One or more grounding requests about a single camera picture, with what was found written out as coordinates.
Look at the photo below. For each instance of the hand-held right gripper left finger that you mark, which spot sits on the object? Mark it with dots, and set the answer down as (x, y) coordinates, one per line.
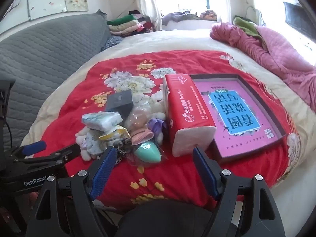
(103, 170)

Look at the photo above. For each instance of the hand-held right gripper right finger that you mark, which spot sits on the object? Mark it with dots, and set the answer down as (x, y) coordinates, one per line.
(205, 170)

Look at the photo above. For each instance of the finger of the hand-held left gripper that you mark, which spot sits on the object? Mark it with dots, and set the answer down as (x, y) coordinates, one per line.
(66, 151)
(34, 148)

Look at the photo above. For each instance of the white fluffy plush item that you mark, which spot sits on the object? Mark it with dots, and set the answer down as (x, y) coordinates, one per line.
(80, 138)

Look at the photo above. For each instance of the spotted leopard print cloth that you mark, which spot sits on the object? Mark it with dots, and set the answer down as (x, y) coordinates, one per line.
(96, 143)

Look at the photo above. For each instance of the dark brown cardboard box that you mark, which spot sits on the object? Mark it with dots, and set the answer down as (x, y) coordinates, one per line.
(234, 157)

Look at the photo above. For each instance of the yellow snack packet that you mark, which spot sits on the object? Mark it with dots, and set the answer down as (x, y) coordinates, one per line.
(116, 132)

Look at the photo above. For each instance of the green patterned tissue packet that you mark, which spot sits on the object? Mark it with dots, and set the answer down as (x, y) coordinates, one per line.
(101, 121)

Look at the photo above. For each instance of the mint green egg sponge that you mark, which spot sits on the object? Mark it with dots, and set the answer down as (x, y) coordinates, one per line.
(148, 153)

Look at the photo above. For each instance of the pink striped pouch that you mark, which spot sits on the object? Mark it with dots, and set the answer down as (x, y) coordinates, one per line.
(140, 135)

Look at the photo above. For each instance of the plastic bag with brown sponge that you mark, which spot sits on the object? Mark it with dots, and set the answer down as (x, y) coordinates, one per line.
(139, 118)

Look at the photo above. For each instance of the red tissue pack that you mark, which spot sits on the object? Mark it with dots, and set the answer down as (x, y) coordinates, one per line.
(182, 108)

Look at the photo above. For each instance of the white teddy bear purple dress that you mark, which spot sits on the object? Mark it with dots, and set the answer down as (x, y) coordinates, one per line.
(155, 126)

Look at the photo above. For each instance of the pink book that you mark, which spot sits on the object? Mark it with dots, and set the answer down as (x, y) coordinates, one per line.
(232, 113)

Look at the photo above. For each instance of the small black box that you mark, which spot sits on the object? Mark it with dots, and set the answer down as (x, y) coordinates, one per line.
(119, 103)

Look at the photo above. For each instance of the grey quilted headboard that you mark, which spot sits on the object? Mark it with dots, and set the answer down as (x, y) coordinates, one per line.
(49, 54)

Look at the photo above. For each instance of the red floral blanket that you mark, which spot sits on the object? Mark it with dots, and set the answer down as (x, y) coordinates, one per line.
(172, 61)

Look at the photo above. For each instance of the dark blue patterned cloth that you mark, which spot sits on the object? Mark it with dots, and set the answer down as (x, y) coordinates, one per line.
(111, 43)

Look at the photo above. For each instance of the stack of folded clothes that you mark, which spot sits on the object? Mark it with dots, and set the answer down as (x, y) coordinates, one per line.
(123, 24)

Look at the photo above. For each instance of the pink quilt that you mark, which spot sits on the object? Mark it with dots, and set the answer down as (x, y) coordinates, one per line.
(284, 54)

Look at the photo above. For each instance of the green blanket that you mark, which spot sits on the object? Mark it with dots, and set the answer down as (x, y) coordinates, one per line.
(246, 27)

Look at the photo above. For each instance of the grey clothes on windowsill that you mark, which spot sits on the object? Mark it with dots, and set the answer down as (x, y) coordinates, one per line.
(177, 18)

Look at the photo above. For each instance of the colourful bag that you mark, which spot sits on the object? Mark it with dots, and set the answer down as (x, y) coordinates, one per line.
(208, 14)

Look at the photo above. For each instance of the white curtain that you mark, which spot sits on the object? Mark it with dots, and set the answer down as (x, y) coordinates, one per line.
(148, 2)

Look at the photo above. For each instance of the black wall television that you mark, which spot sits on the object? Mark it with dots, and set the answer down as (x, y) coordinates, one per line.
(297, 19)

